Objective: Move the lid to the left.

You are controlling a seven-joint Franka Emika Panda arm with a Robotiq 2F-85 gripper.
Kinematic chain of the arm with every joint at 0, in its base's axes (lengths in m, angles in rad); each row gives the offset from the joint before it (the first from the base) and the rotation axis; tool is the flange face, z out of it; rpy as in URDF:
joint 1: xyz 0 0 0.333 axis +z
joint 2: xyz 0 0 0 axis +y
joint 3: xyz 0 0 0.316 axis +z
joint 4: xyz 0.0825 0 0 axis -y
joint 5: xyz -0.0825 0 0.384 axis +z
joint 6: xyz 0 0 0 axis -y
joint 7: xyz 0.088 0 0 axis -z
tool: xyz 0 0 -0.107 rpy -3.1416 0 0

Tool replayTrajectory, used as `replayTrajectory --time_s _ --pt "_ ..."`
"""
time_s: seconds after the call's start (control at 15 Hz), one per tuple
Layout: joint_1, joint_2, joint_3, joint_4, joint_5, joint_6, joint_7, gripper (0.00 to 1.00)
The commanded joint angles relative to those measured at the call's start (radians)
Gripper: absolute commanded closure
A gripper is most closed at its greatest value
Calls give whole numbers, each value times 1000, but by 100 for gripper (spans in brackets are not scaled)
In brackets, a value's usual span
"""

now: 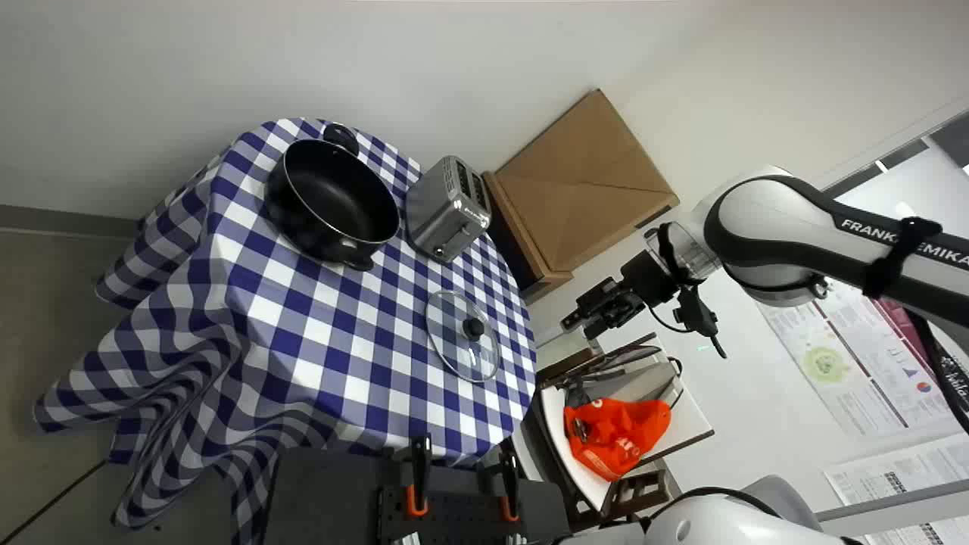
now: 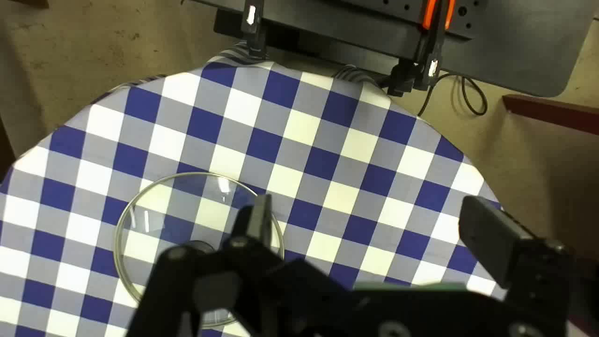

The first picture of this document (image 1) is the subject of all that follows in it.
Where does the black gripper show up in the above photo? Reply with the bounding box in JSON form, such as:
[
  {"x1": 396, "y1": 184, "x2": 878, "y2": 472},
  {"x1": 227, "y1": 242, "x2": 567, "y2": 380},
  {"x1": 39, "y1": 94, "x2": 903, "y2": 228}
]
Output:
[{"x1": 577, "y1": 278, "x2": 645, "y2": 338}]

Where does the glass pot lid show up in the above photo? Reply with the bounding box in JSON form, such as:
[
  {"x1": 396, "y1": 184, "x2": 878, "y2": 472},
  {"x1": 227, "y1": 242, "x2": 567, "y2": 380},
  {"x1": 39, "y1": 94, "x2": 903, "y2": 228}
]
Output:
[{"x1": 425, "y1": 292, "x2": 500, "y2": 384}]

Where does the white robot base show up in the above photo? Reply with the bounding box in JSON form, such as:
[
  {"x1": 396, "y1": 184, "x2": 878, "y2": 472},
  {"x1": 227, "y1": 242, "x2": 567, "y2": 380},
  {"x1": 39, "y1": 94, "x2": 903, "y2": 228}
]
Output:
[{"x1": 556, "y1": 477, "x2": 863, "y2": 545}]

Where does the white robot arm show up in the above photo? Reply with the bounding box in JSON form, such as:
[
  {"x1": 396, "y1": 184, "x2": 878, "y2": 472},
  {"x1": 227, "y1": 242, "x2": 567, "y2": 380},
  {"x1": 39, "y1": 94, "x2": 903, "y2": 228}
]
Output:
[{"x1": 559, "y1": 172, "x2": 969, "y2": 346}]

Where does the large cardboard box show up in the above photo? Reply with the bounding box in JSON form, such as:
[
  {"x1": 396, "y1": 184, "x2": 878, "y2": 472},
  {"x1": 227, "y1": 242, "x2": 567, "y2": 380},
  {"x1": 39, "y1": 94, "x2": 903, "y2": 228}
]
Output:
[{"x1": 483, "y1": 87, "x2": 679, "y2": 301}]

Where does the orange plastic bag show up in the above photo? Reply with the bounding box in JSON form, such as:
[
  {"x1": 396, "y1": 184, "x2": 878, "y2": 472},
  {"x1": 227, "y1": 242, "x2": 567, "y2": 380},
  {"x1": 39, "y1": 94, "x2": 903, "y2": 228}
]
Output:
[{"x1": 564, "y1": 399, "x2": 671, "y2": 482}]

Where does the black orange clamp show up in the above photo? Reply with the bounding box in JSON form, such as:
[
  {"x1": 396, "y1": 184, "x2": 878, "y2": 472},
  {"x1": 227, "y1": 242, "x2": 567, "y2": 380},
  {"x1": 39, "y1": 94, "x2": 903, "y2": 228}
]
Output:
[
  {"x1": 406, "y1": 436, "x2": 433, "y2": 518},
  {"x1": 500, "y1": 445, "x2": 521, "y2": 524}
]

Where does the silver toaster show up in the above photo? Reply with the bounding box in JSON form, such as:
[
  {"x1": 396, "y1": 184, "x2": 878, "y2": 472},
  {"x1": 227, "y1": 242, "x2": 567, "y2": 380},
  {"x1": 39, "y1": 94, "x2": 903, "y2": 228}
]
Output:
[{"x1": 406, "y1": 155, "x2": 490, "y2": 263}]

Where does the black perforated mounting board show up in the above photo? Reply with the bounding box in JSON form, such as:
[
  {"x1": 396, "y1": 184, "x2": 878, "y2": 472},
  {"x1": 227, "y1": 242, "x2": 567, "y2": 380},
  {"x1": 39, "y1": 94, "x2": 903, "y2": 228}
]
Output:
[{"x1": 372, "y1": 462, "x2": 569, "y2": 545}]

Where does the black cooking pot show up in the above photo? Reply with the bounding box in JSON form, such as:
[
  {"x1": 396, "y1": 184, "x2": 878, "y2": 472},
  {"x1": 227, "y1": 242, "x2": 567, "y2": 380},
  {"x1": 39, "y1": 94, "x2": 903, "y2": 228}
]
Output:
[{"x1": 266, "y1": 125, "x2": 400, "y2": 273}]

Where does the blue white checkered tablecloth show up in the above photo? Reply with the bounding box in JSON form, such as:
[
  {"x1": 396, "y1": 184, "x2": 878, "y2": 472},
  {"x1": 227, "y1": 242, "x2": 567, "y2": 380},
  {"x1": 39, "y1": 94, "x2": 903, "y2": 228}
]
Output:
[{"x1": 33, "y1": 118, "x2": 536, "y2": 545}]

